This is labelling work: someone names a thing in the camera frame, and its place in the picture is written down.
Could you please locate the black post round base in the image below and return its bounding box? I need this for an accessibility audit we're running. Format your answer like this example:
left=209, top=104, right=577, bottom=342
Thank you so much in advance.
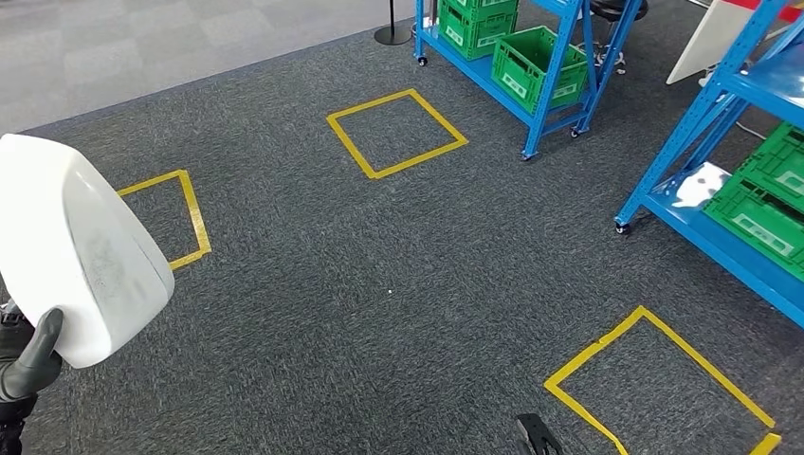
left=375, top=0, right=413, bottom=46

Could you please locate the white curved plastic part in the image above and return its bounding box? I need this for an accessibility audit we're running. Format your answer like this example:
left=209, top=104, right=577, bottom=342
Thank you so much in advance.
left=0, top=133, right=175, bottom=371

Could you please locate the green plastic crate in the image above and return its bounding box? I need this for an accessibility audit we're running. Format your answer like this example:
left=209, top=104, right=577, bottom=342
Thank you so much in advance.
left=438, top=0, right=521, bottom=63
left=703, top=178, right=804, bottom=282
left=490, top=26, right=592, bottom=116
left=738, top=122, right=804, bottom=215

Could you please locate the white panel table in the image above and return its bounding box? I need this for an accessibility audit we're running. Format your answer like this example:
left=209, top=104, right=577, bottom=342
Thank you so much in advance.
left=666, top=0, right=752, bottom=86

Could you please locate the black round stool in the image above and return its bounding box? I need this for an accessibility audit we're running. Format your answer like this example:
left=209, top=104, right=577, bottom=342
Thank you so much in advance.
left=590, top=0, right=649, bottom=77

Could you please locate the black robot bracket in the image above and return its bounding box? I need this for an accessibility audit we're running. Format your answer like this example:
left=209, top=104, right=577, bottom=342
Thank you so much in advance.
left=516, top=412, right=567, bottom=455

